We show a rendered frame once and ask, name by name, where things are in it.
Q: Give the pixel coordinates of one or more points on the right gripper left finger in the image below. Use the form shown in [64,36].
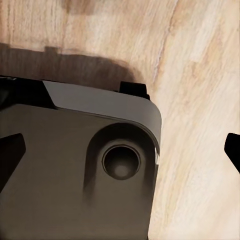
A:
[12,150]

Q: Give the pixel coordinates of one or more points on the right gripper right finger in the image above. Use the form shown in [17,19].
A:
[232,148]

